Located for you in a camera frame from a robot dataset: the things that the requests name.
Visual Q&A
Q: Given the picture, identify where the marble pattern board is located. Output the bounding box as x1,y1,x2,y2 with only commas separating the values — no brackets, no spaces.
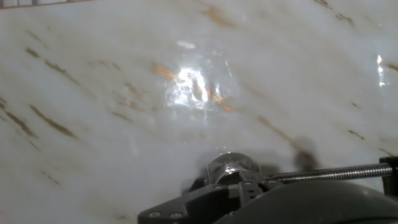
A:
0,0,398,224

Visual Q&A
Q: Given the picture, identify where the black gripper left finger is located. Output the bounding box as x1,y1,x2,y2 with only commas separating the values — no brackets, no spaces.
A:
138,183,242,224

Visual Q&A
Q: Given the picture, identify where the small clear glass jar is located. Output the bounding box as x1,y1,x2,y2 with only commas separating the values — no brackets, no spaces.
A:
205,151,264,187

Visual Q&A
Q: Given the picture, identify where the black C-clamp with steel screw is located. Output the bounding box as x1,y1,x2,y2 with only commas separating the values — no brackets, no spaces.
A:
188,156,398,197

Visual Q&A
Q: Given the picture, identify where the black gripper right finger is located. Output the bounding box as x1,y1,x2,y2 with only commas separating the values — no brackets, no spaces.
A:
239,170,284,206

